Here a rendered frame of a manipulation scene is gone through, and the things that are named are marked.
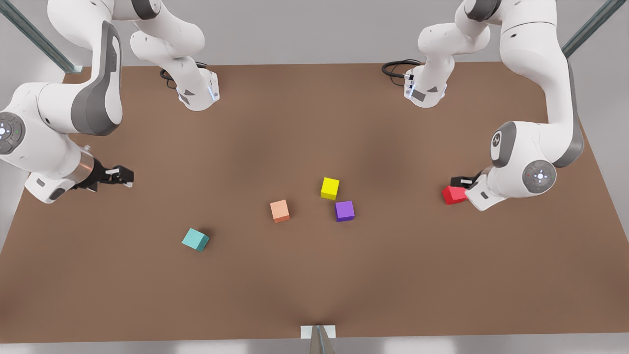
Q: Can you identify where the red wooden cube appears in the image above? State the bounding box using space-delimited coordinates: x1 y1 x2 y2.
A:
442 185 468 206

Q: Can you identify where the teal wooden cube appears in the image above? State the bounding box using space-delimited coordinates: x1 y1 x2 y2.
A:
181 228 210 252

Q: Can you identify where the purple wooden cube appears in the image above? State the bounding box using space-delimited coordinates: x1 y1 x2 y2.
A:
335 200 355 223

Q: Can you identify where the yellow wooden cube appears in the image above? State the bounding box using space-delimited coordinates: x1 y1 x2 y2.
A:
320 177 340 201

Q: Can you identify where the salmon wooden cube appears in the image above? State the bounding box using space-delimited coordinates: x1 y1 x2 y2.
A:
269 199 291 224

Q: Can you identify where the black cable loop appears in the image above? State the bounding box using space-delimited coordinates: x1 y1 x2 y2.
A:
382 59 424 85
160 61 208 90

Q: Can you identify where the silver frame post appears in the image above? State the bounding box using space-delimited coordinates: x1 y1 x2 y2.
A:
0 0 84 74
300 324 337 354
562 0 627 58

